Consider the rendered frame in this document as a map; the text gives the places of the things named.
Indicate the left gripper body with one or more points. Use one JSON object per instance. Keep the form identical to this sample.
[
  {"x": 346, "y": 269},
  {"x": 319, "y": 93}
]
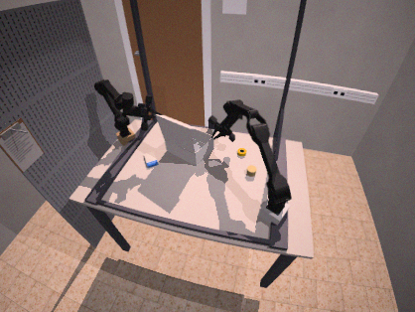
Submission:
[{"x": 212, "y": 120}]

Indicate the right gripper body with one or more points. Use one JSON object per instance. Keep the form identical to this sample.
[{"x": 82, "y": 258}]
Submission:
[{"x": 135, "y": 110}]

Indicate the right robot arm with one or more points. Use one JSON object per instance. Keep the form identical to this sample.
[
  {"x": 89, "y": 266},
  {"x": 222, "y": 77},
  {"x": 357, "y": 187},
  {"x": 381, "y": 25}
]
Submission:
[{"x": 106, "y": 89}]

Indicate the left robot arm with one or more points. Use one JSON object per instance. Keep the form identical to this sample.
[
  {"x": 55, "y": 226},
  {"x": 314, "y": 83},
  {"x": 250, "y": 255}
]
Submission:
[{"x": 277, "y": 184}]

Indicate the yellow roll of tape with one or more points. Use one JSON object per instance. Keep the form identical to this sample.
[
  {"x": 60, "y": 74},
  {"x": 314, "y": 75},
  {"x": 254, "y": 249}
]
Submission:
[{"x": 241, "y": 152}]

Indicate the white cardboard box with lid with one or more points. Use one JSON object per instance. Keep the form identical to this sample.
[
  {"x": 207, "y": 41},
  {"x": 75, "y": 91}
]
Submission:
[{"x": 185, "y": 141}]

